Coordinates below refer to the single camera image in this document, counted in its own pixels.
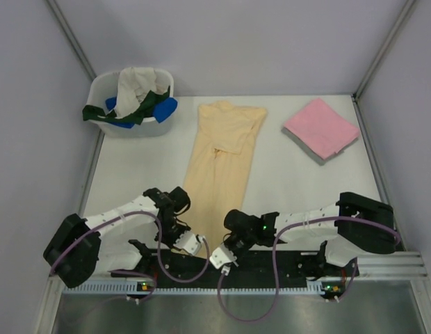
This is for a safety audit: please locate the folded pink t shirt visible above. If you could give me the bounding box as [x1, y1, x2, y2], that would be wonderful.
[283, 98, 360, 158]

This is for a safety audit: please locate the blue t shirt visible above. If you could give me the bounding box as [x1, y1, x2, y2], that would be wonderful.
[110, 97, 178, 129]

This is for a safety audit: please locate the left aluminium corner post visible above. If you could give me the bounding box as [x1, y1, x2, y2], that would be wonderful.
[44, 0, 97, 81]

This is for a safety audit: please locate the white slotted cable duct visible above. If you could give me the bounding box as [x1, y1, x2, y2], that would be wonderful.
[63, 280, 342, 296]

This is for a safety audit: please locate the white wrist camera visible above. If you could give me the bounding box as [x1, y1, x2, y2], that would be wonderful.
[173, 231, 206, 256]
[209, 244, 238, 276]

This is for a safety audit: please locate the dark green t shirt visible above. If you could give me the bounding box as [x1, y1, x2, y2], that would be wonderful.
[82, 88, 177, 128]

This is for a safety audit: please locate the white laundry basket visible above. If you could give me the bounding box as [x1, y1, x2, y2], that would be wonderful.
[86, 68, 174, 138]

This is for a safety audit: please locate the right aluminium corner post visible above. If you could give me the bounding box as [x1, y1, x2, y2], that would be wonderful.
[352, 0, 419, 102]

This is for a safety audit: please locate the aluminium corner post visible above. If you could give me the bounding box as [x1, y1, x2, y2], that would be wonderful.
[352, 0, 419, 102]
[44, 0, 97, 81]

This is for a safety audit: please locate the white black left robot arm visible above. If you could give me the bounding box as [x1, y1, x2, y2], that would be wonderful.
[43, 186, 201, 288]

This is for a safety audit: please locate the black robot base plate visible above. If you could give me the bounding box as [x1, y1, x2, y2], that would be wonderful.
[111, 247, 361, 289]

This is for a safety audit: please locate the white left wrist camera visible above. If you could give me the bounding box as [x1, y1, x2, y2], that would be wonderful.
[173, 231, 206, 256]

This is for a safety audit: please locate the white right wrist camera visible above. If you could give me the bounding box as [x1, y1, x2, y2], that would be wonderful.
[209, 244, 238, 276]

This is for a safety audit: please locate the white crumpled t shirt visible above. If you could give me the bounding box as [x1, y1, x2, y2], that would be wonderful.
[114, 67, 169, 118]

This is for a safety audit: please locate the cream yellow t shirt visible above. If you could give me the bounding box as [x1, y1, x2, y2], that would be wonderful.
[183, 101, 267, 251]

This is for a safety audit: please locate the right aluminium table edge rail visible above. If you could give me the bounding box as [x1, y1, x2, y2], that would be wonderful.
[350, 95, 406, 251]

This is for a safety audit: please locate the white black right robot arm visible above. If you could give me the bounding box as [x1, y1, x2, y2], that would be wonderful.
[210, 192, 401, 278]

